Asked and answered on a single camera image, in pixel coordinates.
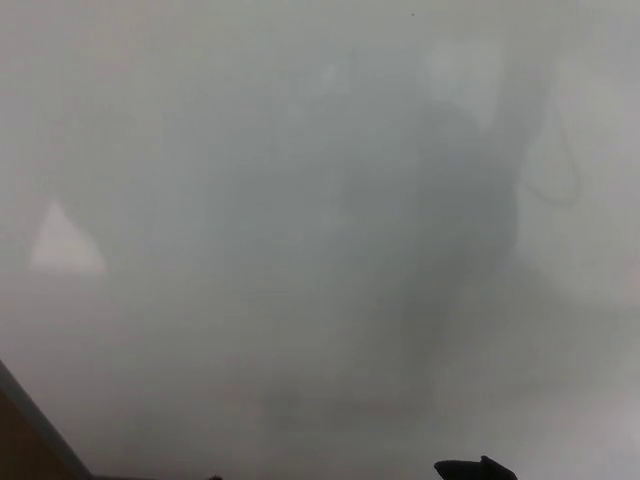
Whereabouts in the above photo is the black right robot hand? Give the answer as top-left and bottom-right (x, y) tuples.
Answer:
(433, 455), (517, 480)

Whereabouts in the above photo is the whiteboard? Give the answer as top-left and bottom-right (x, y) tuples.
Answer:
(0, 0), (640, 480)

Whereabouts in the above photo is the grey whiteboard frame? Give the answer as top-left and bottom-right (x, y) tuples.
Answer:
(0, 356), (95, 480)

